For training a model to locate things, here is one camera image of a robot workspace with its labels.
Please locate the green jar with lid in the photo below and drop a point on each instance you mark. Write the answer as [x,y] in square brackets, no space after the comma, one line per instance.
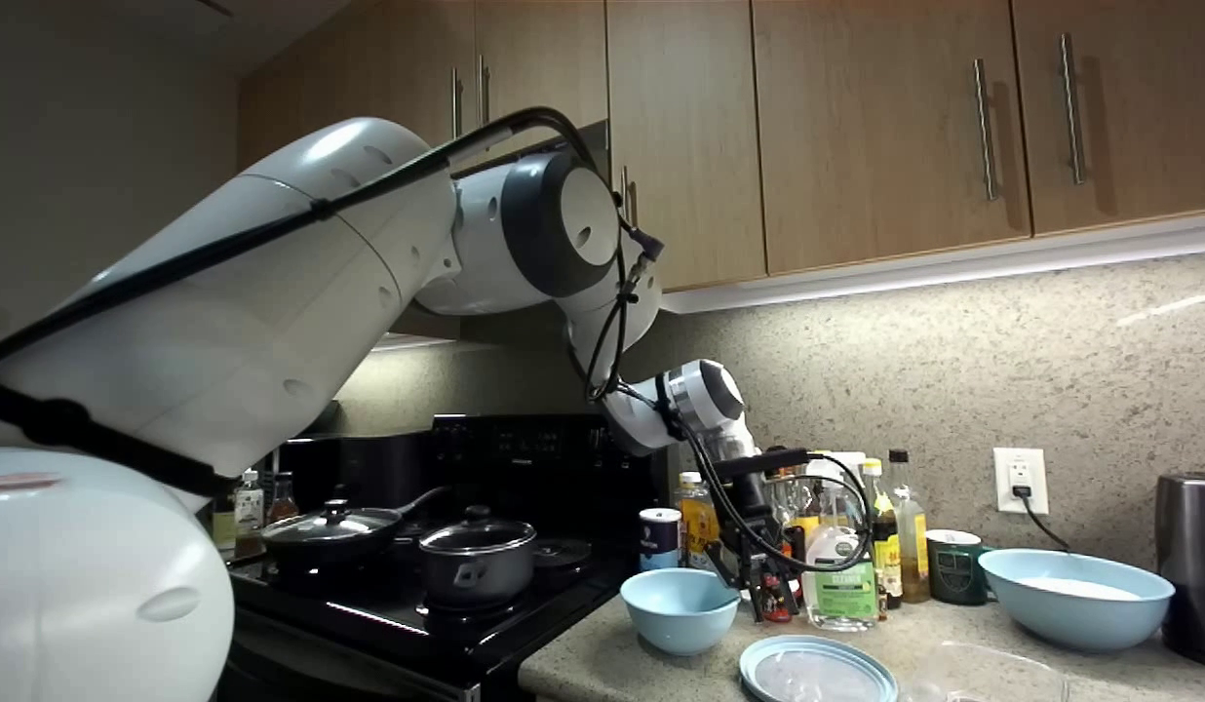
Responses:
[958,573]

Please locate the white wall outlet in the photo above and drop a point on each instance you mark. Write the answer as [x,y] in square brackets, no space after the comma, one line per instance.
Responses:
[1020,480]

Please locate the black pot with lid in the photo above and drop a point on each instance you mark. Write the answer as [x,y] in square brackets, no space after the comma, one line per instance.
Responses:
[479,558]

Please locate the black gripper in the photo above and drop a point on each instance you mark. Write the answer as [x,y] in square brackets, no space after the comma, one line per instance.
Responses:
[752,523]

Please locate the blue rimmed plate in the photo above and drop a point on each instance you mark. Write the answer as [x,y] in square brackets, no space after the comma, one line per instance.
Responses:
[809,667]

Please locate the large blue bowl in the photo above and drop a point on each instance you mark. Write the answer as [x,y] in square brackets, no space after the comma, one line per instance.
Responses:
[1075,597]

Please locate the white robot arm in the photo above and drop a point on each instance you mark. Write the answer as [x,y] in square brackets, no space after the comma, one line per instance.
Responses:
[236,324]

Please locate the black stove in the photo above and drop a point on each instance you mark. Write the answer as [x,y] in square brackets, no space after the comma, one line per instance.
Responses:
[371,632]

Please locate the yellow oil bottle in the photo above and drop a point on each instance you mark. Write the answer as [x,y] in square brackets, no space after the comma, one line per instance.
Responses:
[909,526]

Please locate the blue white can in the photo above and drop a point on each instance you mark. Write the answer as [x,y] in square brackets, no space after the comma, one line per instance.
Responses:
[659,537]

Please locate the dark sauce bottle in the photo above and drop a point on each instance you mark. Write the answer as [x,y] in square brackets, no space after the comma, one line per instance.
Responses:
[887,538]

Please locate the green label spray bottle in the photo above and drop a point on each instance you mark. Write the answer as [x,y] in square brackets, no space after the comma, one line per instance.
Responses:
[835,551]

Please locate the black pan with lid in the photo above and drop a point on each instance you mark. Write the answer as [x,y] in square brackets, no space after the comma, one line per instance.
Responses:
[344,537]

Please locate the steel toaster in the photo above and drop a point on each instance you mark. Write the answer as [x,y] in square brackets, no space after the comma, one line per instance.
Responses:
[1181,538]

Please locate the small blue bowl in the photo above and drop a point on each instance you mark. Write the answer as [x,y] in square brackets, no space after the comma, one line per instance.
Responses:
[680,608]

